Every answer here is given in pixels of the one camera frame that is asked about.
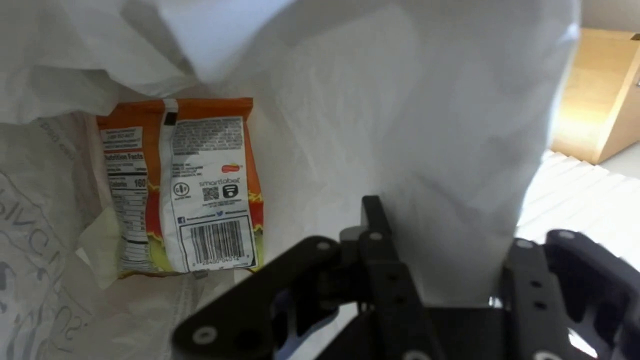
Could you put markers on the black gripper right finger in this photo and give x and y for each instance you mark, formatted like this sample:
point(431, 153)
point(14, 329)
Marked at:
point(573, 287)

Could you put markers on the light wooden cabinet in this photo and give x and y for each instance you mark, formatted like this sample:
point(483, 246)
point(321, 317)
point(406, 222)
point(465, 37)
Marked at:
point(592, 92)

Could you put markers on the orange snack wrapper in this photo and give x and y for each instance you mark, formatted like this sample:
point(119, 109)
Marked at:
point(201, 186)

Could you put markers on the white plastic bag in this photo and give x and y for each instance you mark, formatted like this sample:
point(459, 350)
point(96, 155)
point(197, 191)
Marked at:
point(401, 120)

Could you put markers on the white window blinds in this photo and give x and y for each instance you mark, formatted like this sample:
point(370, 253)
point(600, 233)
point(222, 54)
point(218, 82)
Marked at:
point(586, 201)

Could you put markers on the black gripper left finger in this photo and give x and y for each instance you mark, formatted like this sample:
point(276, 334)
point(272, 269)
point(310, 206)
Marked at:
point(312, 280)

